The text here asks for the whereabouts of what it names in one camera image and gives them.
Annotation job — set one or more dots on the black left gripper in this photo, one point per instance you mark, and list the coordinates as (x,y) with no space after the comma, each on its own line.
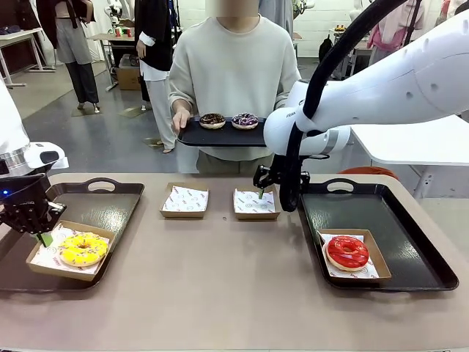
(22,194)

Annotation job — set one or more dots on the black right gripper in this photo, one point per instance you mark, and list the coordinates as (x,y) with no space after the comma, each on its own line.
(277,168)

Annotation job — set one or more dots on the small kraft cardboard box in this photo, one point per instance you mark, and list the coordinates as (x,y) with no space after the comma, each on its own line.
(183,215)
(256,216)

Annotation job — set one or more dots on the yellow sprinkled donut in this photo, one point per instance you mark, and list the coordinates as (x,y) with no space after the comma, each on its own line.
(73,253)

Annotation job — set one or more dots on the large kraft cardboard box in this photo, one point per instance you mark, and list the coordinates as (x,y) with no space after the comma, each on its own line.
(62,273)
(377,256)

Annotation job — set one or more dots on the purple glazed donut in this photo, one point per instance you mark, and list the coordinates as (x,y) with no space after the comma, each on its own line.
(238,121)

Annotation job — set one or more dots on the small black serving tray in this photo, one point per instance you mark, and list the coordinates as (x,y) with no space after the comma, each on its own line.
(220,137)

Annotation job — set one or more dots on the red glazed donut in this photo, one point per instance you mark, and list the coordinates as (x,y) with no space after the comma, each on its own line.
(335,253)

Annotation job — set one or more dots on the chocolate sprinkled donut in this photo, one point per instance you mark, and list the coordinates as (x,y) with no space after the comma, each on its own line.
(205,121)

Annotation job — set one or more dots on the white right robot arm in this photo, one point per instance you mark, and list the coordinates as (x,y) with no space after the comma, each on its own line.
(384,84)

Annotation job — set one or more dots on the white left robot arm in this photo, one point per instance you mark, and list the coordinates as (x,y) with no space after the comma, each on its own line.
(11,128)

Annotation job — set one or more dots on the person's right forearm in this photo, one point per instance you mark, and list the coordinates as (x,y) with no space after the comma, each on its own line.
(181,103)

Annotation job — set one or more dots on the person's right hand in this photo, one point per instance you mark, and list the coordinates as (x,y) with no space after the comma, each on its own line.
(179,119)

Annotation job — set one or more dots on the orange stool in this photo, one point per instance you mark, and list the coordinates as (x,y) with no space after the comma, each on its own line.
(366,171)

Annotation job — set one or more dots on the person in light pullover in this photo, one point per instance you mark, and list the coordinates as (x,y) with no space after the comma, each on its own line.
(234,73)

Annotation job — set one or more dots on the black backpack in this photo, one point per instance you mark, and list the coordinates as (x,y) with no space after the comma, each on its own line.
(323,49)

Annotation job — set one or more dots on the white side table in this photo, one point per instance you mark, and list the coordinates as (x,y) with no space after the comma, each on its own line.
(421,143)

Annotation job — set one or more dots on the mannequin in grey hoodie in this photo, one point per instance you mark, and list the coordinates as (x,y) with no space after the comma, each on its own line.
(284,14)

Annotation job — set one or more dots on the brown cardboard shipping box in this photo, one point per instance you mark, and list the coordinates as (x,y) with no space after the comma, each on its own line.
(128,78)

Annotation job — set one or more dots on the mannequin with dark grey trousers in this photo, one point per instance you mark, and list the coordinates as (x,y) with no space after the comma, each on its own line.
(78,47)

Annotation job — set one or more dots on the mannequin in pink garment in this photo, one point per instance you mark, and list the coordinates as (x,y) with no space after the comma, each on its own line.
(394,29)

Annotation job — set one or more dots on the white desk with dark items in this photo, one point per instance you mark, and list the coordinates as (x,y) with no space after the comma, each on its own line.
(18,34)

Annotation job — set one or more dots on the mannequin with light trousers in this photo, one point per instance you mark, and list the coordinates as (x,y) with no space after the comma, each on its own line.
(155,36)

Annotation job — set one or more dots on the wooden-top desk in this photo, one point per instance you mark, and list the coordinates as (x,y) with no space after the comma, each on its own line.
(102,36)

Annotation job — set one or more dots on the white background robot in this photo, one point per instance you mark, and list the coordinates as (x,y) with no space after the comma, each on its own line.
(113,11)

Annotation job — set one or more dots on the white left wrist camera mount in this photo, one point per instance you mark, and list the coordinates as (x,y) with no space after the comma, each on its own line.
(47,155)

